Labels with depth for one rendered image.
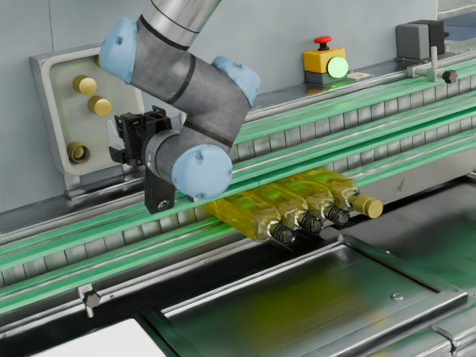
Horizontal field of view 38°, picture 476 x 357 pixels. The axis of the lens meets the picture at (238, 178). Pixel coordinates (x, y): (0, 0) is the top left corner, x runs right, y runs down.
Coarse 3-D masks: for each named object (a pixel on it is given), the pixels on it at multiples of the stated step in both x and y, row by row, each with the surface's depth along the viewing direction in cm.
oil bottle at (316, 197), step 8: (288, 176) 137; (296, 176) 137; (280, 184) 134; (288, 184) 133; (296, 184) 133; (304, 184) 132; (312, 184) 131; (296, 192) 129; (304, 192) 128; (312, 192) 128; (320, 192) 127; (328, 192) 127; (312, 200) 125; (320, 200) 125; (328, 200) 125; (312, 208) 125; (320, 208) 125; (320, 216) 125
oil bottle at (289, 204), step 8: (264, 184) 134; (272, 184) 133; (248, 192) 133; (256, 192) 131; (264, 192) 130; (272, 192) 129; (280, 192) 129; (288, 192) 128; (264, 200) 128; (272, 200) 126; (280, 200) 125; (288, 200) 124; (296, 200) 124; (304, 200) 124; (280, 208) 123; (288, 208) 122; (296, 208) 122; (304, 208) 123; (288, 216) 122; (288, 224) 123
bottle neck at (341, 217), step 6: (330, 204) 125; (324, 210) 124; (330, 210) 123; (336, 210) 122; (342, 210) 121; (324, 216) 124; (330, 216) 122; (336, 216) 121; (342, 216) 123; (348, 216) 122; (336, 222) 121; (342, 222) 122
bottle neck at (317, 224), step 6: (300, 216) 121; (306, 216) 120; (312, 216) 120; (300, 222) 121; (306, 222) 119; (312, 222) 118; (318, 222) 120; (306, 228) 120; (312, 228) 121; (318, 228) 120
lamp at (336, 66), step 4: (332, 60) 149; (336, 60) 149; (340, 60) 149; (344, 60) 149; (328, 64) 150; (332, 64) 149; (336, 64) 148; (340, 64) 149; (344, 64) 149; (328, 68) 150; (332, 68) 149; (336, 68) 149; (340, 68) 149; (344, 68) 149; (328, 72) 151; (332, 72) 149; (336, 72) 149; (340, 72) 149; (344, 72) 150; (332, 76) 151; (336, 76) 150; (340, 76) 150
